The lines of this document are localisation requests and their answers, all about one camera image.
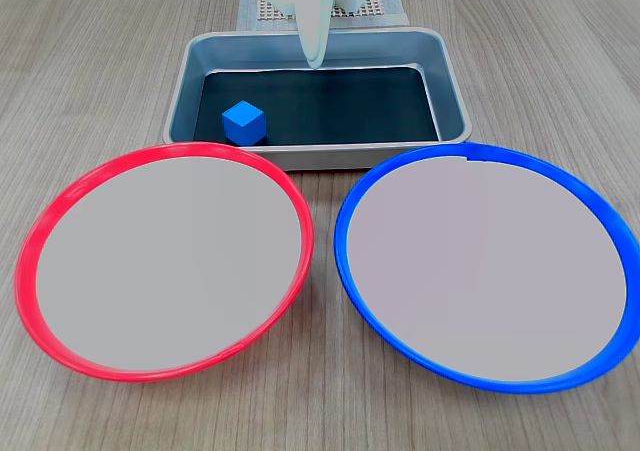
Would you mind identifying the blue-rimmed white dish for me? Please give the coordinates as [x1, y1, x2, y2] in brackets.
[333, 141, 640, 395]

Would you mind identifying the silver metal tray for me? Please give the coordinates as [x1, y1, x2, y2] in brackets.
[162, 26, 474, 172]

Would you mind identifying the red-rimmed white dish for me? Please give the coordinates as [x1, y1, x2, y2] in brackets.
[13, 141, 315, 383]

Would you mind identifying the blue cube block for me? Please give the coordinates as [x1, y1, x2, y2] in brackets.
[221, 99, 267, 147]

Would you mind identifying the white mesh non-slip mat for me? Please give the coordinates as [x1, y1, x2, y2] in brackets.
[257, 0, 389, 21]

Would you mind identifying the black tray liner mat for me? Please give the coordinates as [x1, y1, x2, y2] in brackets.
[192, 65, 441, 147]

